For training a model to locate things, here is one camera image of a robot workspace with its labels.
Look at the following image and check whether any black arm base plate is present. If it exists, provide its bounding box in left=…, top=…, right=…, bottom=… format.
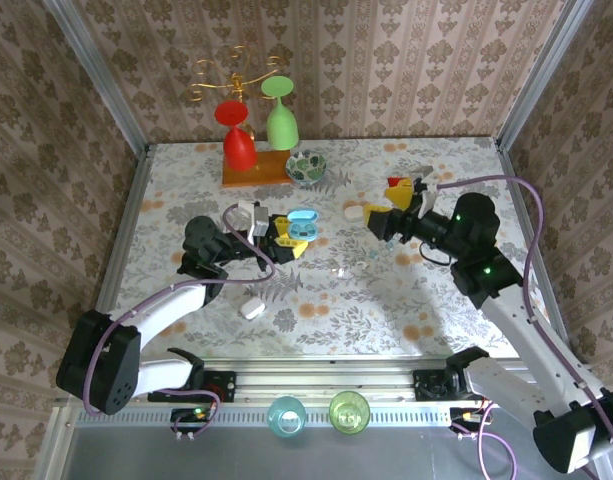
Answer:
left=148, top=370, right=237, bottom=404
left=413, top=368, right=487, bottom=401

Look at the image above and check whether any aluminium table side rail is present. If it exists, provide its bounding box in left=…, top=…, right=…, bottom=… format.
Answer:
left=79, top=143, right=153, bottom=369
left=495, top=139, right=577, bottom=364

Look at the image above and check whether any green wine glass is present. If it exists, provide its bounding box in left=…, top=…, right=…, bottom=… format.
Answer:
left=260, top=75, right=300, bottom=151

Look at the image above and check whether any white rounded square earbud case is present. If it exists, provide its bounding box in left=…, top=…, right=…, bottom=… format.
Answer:
left=239, top=296, right=266, bottom=320

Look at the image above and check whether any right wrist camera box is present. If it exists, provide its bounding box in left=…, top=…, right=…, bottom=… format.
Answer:
left=409, top=167, right=440, bottom=217

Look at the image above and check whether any leaf pattern ceramic bowl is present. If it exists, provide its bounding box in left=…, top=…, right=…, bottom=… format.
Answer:
left=284, top=150, right=328, bottom=187

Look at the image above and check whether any red wine glass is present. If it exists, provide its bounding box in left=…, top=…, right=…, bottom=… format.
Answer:
left=214, top=99, right=258, bottom=173

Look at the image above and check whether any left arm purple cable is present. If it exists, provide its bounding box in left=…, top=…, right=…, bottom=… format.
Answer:
left=83, top=202, right=277, bottom=441

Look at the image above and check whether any blue earbud charging case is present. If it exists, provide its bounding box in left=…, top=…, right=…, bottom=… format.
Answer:
left=286, top=208, right=321, bottom=244

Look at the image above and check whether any floral patterned table cover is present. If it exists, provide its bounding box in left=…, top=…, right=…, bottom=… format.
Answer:
left=93, top=137, right=562, bottom=359

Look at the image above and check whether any aluminium mounting rail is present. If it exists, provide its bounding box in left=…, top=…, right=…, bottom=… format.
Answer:
left=55, top=355, right=603, bottom=405

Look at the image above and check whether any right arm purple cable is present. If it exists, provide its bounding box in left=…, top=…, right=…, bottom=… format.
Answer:
left=435, top=175, right=613, bottom=480

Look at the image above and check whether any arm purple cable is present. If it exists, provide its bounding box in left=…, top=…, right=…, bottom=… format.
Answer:
left=435, top=175, right=613, bottom=480
left=83, top=202, right=277, bottom=441

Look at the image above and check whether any aluminium frame post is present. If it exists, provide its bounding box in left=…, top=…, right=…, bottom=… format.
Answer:
left=494, top=0, right=595, bottom=151
left=40, top=0, right=152, bottom=156

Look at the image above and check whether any grey metal tray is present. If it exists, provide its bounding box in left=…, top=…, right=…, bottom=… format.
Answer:
left=33, top=404, right=612, bottom=480

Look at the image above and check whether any green plastic cup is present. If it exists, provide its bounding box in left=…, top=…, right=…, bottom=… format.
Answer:
left=328, top=390, right=372, bottom=437

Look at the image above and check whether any small black circuit board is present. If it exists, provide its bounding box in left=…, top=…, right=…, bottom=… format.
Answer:
left=449, top=407, right=493, bottom=434
left=170, top=407, right=218, bottom=434

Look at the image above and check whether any gold wire rack wooden base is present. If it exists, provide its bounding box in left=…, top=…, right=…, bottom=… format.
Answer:
left=185, top=45, right=295, bottom=189

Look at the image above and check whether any teal plastic cup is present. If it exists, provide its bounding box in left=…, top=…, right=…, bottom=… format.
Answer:
left=266, top=395, right=307, bottom=439

